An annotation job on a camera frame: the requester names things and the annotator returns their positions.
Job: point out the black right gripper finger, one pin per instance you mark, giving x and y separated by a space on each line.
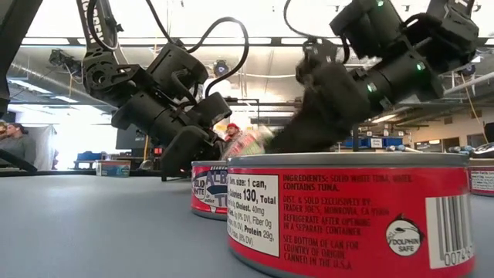
289 141

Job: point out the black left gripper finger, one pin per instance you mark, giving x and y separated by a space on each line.
217 146
183 152

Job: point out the silver tin can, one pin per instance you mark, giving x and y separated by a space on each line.
247 144

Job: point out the red label pull-tab can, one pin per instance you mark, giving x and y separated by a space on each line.
208 193

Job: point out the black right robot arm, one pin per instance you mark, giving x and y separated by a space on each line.
409 77

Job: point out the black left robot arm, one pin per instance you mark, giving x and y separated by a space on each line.
96 31

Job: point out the person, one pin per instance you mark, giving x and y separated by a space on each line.
232 133
2 129
19 148

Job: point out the white cylinder lamp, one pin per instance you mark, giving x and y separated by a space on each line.
222 87

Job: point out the black monitor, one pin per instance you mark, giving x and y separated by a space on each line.
125 139

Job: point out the row of blue bins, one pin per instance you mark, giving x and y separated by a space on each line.
390 142

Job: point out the blue storage bin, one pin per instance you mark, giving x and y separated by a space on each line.
89 156

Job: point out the red label tuna can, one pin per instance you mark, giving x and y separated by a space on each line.
482 177
347 216

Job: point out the blue table mat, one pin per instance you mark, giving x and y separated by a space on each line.
96 231

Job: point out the grey cloth cover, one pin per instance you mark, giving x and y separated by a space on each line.
46 146

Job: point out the black ceiling device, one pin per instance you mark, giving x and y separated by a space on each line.
61 60

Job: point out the wooden shelf with black frame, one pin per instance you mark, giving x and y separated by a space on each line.
355 139

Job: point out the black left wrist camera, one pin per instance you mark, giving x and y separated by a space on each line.
177 69

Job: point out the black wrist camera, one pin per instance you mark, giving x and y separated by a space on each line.
177 69
366 27

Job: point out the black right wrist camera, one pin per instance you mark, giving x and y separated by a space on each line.
366 27

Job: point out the black overhead frame beam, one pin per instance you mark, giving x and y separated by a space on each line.
270 41

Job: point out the long grey ceiling duct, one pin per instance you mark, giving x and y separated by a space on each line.
46 83

